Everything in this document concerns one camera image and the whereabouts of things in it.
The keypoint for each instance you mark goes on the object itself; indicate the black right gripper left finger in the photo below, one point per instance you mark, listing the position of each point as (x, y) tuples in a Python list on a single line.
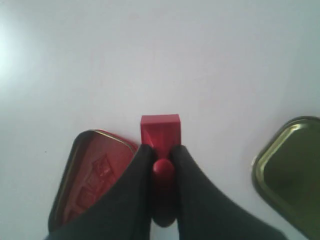
[(123, 213)]

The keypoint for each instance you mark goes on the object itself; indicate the small red block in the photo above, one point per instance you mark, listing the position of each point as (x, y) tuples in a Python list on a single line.
[(162, 133)]

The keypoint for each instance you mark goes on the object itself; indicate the gold tin lid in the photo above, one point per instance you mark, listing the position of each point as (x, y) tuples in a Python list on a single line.
[(286, 174)]

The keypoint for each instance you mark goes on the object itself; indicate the red tin box base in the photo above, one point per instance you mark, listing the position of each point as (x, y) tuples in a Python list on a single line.
[(96, 161)]

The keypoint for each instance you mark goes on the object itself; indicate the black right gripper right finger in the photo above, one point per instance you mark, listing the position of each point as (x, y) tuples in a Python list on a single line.
[(205, 213)]

